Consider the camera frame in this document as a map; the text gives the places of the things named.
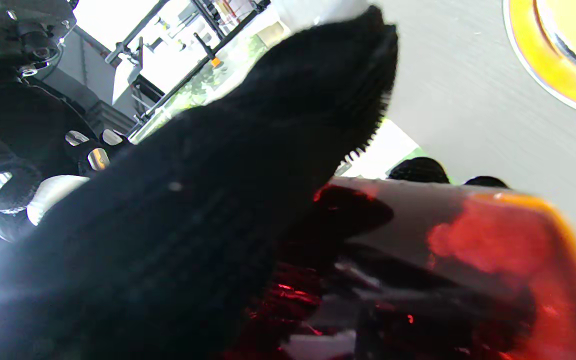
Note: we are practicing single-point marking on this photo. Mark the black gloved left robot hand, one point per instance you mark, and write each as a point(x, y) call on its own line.
point(193, 225)

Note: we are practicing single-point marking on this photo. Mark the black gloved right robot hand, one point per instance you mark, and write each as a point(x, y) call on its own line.
point(18, 140)

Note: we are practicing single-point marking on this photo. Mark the red transparent sample bottle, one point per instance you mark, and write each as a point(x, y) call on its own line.
point(443, 280)

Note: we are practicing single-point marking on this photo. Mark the kidney steel tray orange liner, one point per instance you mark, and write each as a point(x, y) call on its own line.
point(558, 65)

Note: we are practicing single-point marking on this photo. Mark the black metal rack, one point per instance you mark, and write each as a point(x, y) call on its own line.
point(208, 45)

